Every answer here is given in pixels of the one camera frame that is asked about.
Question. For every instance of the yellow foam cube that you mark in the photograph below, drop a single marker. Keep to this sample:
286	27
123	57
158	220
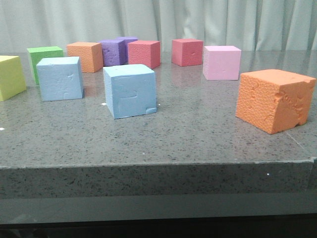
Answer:
12	80

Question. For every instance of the purple foam cube back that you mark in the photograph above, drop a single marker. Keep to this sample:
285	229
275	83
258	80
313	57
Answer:
130	42

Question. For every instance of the red foam cube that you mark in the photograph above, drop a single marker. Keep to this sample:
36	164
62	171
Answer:
187	52
144	52

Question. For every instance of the purple foam cube front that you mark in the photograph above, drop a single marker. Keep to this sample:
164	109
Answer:
114	52

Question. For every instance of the green foam cube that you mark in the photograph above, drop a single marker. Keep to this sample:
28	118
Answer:
36	54

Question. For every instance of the orange foam cube near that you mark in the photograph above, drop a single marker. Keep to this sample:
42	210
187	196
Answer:
274	100

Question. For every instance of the white curtain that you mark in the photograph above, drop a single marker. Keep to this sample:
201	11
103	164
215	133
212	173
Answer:
251	25

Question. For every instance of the orange foam cube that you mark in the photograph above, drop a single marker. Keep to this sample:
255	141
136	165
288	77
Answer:
274	100
90	55

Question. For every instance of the purple foam cube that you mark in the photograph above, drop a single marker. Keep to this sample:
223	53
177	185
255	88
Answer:
114	52
130	42

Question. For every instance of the orange foam cube far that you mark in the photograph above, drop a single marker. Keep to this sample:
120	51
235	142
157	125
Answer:
90	55

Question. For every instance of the red foam cube right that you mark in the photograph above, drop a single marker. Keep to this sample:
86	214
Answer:
187	52

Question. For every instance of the blue foam cube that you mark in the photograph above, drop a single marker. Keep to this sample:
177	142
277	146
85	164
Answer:
60	78
130	90

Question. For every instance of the red foam cube left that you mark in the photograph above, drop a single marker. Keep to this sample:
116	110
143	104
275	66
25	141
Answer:
144	52

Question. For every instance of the pink foam cube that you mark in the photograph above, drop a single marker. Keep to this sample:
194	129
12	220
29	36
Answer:
221	62

